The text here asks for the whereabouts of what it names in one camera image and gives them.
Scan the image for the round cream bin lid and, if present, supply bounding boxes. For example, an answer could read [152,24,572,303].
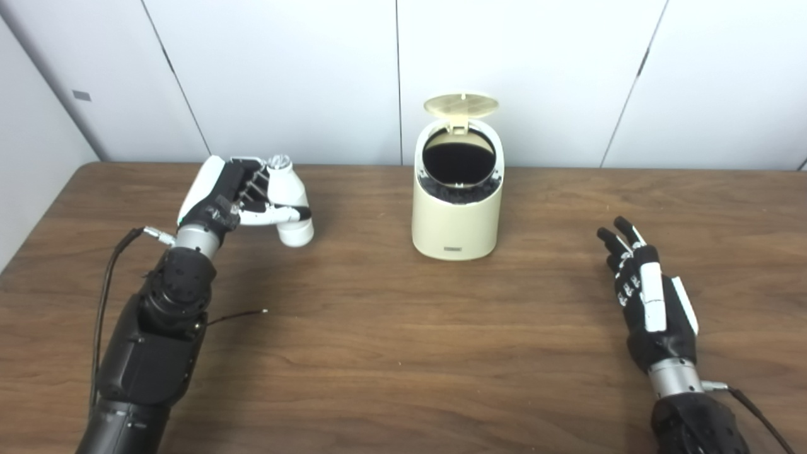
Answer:
[423,93,500,134]

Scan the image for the small white plastic bottle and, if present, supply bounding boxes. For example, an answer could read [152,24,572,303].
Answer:
[262,154,315,248]

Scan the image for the thin black wire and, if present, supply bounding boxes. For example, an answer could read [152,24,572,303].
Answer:
[205,308,269,327]

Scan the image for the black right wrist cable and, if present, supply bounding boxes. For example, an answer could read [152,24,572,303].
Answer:
[702,380,798,454]

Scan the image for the black bin liner bag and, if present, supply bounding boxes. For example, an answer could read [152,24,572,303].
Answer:
[416,129,505,204]

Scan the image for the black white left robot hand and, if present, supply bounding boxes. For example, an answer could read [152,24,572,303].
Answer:
[177,155,313,236]

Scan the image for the cream-colored bin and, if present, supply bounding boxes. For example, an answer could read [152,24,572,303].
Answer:
[411,93,506,261]

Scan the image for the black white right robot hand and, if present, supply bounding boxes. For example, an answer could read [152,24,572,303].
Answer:
[596,216,699,374]

